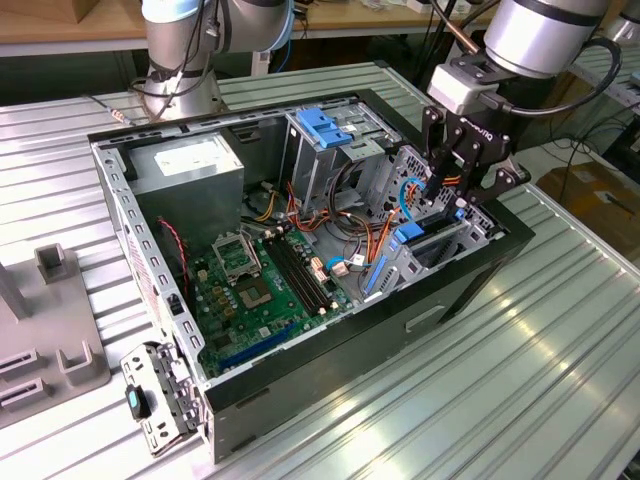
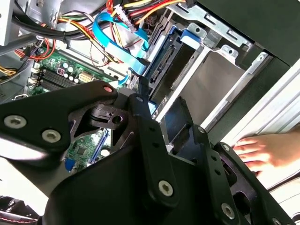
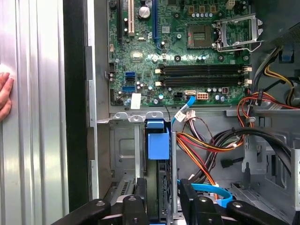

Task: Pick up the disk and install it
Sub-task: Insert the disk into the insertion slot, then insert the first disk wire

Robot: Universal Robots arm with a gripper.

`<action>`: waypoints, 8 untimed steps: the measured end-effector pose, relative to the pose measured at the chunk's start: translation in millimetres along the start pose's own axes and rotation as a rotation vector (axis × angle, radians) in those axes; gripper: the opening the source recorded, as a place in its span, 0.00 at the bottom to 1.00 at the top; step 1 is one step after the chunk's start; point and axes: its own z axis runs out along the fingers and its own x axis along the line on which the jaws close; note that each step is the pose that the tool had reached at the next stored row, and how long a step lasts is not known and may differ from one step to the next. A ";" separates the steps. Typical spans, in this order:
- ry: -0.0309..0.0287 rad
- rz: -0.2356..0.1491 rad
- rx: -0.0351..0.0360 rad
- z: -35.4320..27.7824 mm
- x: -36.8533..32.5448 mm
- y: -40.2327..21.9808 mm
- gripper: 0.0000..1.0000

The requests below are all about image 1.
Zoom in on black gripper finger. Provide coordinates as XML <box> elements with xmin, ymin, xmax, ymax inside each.
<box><xmin>422</xmin><ymin>104</ymin><xmax>465</xmax><ymax>204</ymax></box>
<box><xmin>454</xmin><ymin>135</ymin><xmax>532</xmax><ymax>208</ymax></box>

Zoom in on orange red power wire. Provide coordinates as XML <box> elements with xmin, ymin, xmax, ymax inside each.
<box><xmin>407</xmin><ymin>174</ymin><xmax>460</xmax><ymax>201</ymax></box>

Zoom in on blue SATA wire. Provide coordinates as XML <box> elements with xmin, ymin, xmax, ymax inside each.
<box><xmin>399</xmin><ymin>175</ymin><xmax>430</xmax><ymax>221</ymax></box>

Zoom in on hard disk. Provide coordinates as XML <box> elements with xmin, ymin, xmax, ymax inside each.
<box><xmin>365</xmin><ymin>207</ymin><xmax>469</xmax><ymax>297</ymax></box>

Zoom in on perforated metal disk bay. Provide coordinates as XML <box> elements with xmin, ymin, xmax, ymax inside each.
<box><xmin>359</xmin><ymin>144</ymin><xmax>506</xmax><ymax>304</ymax></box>

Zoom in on black tripod stand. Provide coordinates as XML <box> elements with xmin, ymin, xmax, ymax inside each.
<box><xmin>413</xmin><ymin>0</ymin><xmax>459</xmax><ymax>99</ymax></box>

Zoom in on brown floor carton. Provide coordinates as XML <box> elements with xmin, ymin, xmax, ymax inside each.
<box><xmin>537</xmin><ymin>162</ymin><xmax>640</xmax><ymax>256</ymax></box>

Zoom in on blue plastic drive latch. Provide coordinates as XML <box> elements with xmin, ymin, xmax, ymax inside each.
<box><xmin>295</xmin><ymin>108</ymin><xmax>354</xmax><ymax>150</ymax></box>

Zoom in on grey metal drive cage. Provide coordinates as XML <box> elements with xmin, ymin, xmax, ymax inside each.
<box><xmin>279</xmin><ymin>97</ymin><xmax>401</xmax><ymax>211</ymax></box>

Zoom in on black equipment box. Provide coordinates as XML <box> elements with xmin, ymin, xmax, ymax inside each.
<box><xmin>602</xmin><ymin>114</ymin><xmax>640</xmax><ymax>169</ymax></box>

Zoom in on black RAM slot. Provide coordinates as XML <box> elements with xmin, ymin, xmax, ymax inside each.
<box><xmin>274</xmin><ymin>236</ymin><xmax>331</xmax><ymax>309</ymax></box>
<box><xmin>262</xmin><ymin>240</ymin><xmax>321</xmax><ymax>318</ymax></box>
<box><xmin>268</xmin><ymin>238</ymin><xmax>326</xmax><ymax>314</ymax></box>
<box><xmin>280</xmin><ymin>234</ymin><xmax>336</xmax><ymax>305</ymax></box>

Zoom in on black open PC case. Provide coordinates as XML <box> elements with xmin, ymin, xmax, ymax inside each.
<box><xmin>87</xmin><ymin>88</ymin><xmax>536</xmax><ymax>465</ymax></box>

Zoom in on metal socket cover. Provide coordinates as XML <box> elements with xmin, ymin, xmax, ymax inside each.
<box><xmin>212</xmin><ymin>232</ymin><xmax>264</xmax><ymax>281</ymax></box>

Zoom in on CPU socket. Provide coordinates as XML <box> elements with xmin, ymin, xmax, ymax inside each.
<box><xmin>234</xmin><ymin>277</ymin><xmax>276</xmax><ymax>311</ymax></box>

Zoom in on grey power supply unit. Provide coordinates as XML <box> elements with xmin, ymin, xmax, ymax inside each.
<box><xmin>127</xmin><ymin>130</ymin><xmax>246</xmax><ymax>254</ymax></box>

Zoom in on green motherboard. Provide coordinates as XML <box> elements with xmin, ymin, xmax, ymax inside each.
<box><xmin>188</xmin><ymin>227</ymin><xmax>356</xmax><ymax>380</ymax></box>

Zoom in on blue expansion slot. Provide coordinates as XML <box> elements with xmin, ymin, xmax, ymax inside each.
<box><xmin>219</xmin><ymin>321</ymin><xmax>297</xmax><ymax>371</ymax></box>

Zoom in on black case fan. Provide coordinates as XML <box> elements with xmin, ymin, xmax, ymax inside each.
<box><xmin>149</xmin><ymin>217</ymin><xmax>196</xmax><ymax>309</ymax></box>

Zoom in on grey metal slot retainer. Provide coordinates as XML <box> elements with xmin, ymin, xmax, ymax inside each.
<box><xmin>119</xmin><ymin>341</ymin><xmax>209</xmax><ymax>459</ymax></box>

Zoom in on black latch blue button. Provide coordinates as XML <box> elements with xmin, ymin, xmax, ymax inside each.
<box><xmin>124</xmin><ymin>384</ymin><xmax>154</xmax><ymax>421</ymax></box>

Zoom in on grey parts rack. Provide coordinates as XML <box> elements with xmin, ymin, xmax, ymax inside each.
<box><xmin>0</xmin><ymin>242</ymin><xmax>114</xmax><ymax>430</ymax></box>

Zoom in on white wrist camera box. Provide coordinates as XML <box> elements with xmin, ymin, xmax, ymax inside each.
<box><xmin>427</xmin><ymin>63</ymin><xmax>501</xmax><ymax>117</ymax></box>

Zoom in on orange wire strands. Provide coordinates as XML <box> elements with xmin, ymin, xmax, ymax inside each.
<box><xmin>363</xmin><ymin>208</ymin><xmax>402</xmax><ymax>266</ymax></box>

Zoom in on black looped cable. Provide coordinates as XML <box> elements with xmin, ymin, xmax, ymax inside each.
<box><xmin>327</xmin><ymin>158</ymin><xmax>366</xmax><ymax>236</ymax></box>

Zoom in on cable with brown sleeve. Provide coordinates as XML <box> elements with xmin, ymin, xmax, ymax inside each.
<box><xmin>428</xmin><ymin>0</ymin><xmax>484</xmax><ymax>55</ymax></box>

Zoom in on orange red wire bundle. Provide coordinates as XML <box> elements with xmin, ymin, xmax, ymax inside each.
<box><xmin>285</xmin><ymin>180</ymin><xmax>332</xmax><ymax>234</ymax></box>

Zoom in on short blue wire loop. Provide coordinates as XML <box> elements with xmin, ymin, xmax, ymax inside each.
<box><xmin>323</xmin><ymin>254</ymin><xmax>352</xmax><ymax>279</ymax></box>

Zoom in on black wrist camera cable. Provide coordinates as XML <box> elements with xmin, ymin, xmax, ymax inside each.
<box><xmin>479</xmin><ymin>37</ymin><xmax>625</xmax><ymax>120</ymax></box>

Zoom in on wooden desk white frame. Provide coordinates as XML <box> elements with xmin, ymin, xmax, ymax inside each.
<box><xmin>0</xmin><ymin>0</ymin><xmax>501</xmax><ymax>96</ymax></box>

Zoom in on yellow orange wire pair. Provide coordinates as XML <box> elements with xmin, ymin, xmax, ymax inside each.
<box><xmin>255</xmin><ymin>188</ymin><xmax>277</xmax><ymax>222</ymax></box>

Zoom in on red black fan wire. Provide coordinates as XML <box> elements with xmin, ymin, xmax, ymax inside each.
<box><xmin>157</xmin><ymin>215</ymin><xmax>190</xmax><ymax>296</ymax></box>

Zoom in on thin cable metal plug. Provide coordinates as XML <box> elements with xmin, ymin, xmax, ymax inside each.
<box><xmin>82</xmin><ymin>92</ymin><xmax>136</xmax><ymax>126</ymax></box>

